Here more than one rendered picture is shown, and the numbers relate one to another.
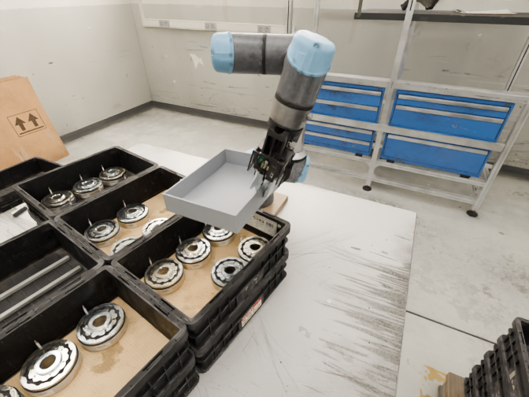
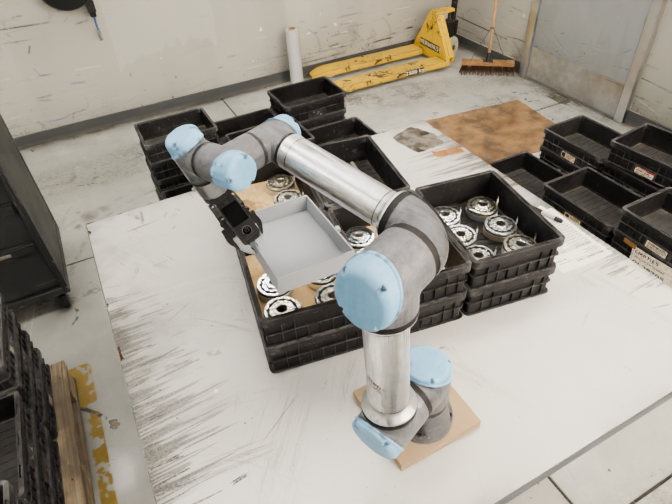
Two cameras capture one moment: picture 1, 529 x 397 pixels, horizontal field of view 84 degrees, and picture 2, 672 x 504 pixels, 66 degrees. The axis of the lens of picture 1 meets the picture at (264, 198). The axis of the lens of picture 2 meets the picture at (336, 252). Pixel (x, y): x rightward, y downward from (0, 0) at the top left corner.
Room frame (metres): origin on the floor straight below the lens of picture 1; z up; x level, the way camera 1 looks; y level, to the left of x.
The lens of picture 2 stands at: (1.35, -0.63, 1.90)
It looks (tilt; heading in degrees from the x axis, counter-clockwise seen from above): 41 degrees down; 128
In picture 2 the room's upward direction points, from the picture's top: 4 degrees counter-clockwise
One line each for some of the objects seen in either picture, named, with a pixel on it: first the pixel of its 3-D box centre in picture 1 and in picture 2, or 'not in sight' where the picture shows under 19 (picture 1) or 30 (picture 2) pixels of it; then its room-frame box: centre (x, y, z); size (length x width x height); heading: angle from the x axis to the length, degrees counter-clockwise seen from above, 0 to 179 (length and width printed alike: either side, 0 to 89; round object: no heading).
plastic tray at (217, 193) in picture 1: (230, 183); (294, 240); (0.64, 0.09, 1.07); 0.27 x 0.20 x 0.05; 154
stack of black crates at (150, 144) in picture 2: not in sight; (184, 160); (-0.96, 0.92, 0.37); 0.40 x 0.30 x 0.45; 64
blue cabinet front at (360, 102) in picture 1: (332, 117); not in sight; (2.40, -0.57, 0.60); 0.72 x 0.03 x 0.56; 64
